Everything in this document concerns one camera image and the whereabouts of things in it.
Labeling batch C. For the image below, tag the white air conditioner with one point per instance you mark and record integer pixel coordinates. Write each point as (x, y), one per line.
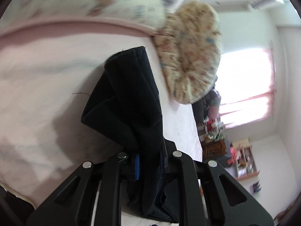
(262, 1)

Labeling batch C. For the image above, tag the bear print pillow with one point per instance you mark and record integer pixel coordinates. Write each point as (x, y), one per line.
(94, 0)

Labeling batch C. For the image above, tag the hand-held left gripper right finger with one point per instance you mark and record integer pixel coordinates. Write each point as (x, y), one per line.
(182, 171)

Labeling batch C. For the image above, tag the rolled bear print blanket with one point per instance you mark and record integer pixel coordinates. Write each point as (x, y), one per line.
(190, 51)

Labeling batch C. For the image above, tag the pile of dark clothes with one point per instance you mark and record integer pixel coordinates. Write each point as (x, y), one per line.
(204, 103)

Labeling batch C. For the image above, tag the wooden chair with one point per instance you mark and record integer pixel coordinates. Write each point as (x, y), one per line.
(214, 148)

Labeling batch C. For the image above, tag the black pants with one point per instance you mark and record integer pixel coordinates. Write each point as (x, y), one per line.
(131, 103)

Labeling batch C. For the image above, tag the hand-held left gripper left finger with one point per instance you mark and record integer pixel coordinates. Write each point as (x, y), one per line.
(137, 167)

